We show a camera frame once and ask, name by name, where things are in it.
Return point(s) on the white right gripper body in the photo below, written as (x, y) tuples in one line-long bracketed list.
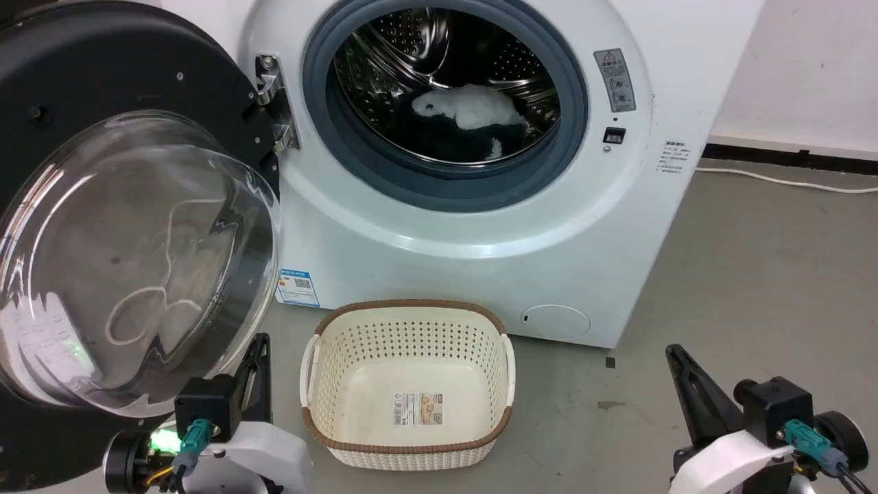
[(730, 466)]

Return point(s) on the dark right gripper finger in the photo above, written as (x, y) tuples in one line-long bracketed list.
[(686, 398), (720, 408)]

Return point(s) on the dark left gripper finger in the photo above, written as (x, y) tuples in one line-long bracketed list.
[(263, 384), (245, 387)]

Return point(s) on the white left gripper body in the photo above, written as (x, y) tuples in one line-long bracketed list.
[(267, 456)]

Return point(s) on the black washer door with glass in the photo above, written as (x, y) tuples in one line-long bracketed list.
[(103, 226)]

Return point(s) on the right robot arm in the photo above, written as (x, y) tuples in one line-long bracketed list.
[(844, 439)]

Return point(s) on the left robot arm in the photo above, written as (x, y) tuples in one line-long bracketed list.
[(127, 463)]

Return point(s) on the white front-load washing machine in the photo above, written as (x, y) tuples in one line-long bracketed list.
[(617, 226)]

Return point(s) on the black door latch slot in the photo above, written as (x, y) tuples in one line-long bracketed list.
[(614, 135)]

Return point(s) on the metal door hinge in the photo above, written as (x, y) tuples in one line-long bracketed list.
[(276, 103)]

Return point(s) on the blue energy label sticker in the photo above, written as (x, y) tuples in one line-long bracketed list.
[(298, 287)]

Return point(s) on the cream perforated laundry basket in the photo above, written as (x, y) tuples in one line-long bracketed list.
[(408, 412)]

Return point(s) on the round drain filter cover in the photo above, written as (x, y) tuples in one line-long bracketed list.
[(554, 321)]

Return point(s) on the paper product label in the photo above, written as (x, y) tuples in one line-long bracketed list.
[(418, 409)]

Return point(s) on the white text label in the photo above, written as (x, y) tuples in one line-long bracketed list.
[(673, 158)]

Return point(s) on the black baseboard strip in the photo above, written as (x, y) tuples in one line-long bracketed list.
[(789, 155)]

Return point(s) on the grey warning sticker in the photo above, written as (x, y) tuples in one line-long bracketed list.
[(615, 79)]

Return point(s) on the white clothing in drum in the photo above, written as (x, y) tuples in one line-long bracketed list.
[(473, 108)]

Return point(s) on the stainless steel drum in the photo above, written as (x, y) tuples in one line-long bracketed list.
[(439, 55)]

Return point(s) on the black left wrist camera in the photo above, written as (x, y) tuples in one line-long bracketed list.
[(206, 406)]

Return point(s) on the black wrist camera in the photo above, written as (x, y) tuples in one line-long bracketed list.
[(775, 408), (206, 406)]

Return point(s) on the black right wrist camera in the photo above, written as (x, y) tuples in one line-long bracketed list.
[(775, 408)]

